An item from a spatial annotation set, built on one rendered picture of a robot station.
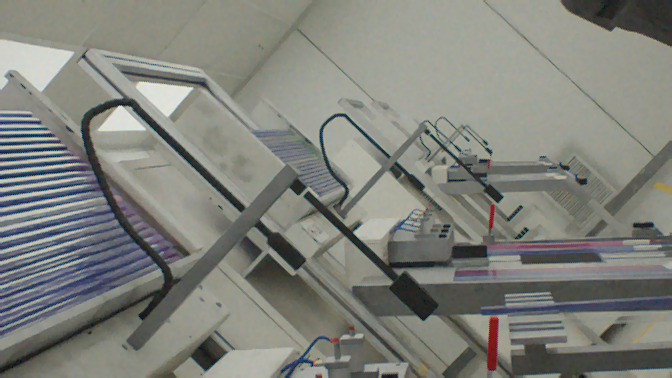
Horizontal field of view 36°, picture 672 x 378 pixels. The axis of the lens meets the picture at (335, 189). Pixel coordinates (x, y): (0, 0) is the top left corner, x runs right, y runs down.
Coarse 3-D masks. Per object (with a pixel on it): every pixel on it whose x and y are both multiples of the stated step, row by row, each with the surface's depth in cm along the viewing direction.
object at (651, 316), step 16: (512, 320) 136; (528, 320) 135; (544, 320) 135; (560, 320) 135; (576, 320) 134; (592, 320) 134; (608, 320) 134; (624, 320) 133; (640, 320) 133; (656, 320) 133
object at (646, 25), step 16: (624, 0) 106; (640, 0) 103; (656, 0) 103; (592, 16) 110; (608, 16) 109; (624, 16) 105; (640, 16) 104; (656, 16) 103; (640, 32) 107; (656, 32) 105
